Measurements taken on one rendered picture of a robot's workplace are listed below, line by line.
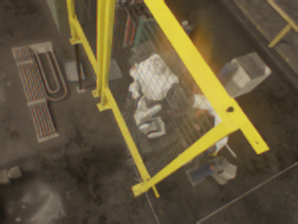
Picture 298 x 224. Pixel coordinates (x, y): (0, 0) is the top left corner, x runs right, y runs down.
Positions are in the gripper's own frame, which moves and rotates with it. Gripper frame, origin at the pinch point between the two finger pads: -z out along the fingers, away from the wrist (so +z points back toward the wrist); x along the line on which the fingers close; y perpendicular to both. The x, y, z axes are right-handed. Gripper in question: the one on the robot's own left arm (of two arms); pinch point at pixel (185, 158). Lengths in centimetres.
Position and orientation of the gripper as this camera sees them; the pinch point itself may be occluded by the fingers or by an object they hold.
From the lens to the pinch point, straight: 125.5
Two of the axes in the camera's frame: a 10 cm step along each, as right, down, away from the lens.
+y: 1.9, -4.7, -8.6
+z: 8.9, -3.0, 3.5
